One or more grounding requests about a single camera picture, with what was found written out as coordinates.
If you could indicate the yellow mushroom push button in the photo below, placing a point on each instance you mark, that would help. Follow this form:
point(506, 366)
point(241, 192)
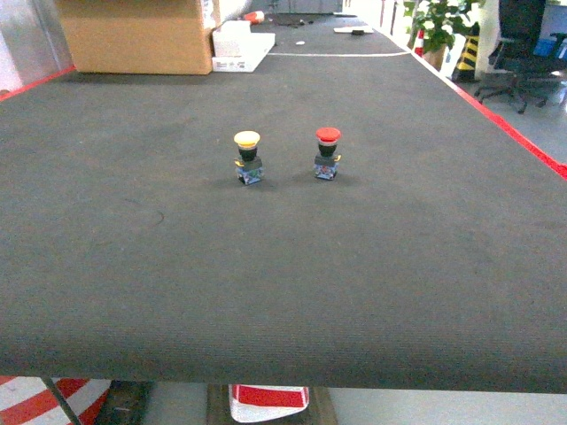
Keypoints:
point(249, 166)

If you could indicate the dark grey table mat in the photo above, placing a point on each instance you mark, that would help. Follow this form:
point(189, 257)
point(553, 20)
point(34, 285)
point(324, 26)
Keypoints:
point(435, 260)

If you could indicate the red mushroom push button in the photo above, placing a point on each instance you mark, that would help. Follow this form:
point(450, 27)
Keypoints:
point(326, 160)

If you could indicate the flat white box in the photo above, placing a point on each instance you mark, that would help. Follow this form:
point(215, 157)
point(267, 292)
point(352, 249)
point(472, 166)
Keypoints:
point(262, 43)

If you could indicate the small white box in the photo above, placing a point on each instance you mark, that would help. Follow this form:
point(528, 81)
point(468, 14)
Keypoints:
point(232, 39)

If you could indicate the red white traffic cone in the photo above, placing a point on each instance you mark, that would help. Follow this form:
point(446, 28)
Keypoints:
point(419, 43)

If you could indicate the potted green plant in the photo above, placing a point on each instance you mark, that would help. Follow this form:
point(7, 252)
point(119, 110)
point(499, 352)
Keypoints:
point(441, 21)

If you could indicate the large cardboard box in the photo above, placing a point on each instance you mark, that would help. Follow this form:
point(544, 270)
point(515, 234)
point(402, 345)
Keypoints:
point(140, 37)

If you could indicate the black office chair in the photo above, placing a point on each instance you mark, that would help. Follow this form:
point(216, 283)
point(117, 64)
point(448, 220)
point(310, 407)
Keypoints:
point(520, 24)

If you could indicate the yellow black striped post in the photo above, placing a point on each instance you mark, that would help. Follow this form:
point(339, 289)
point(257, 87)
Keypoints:
point(465, 68)

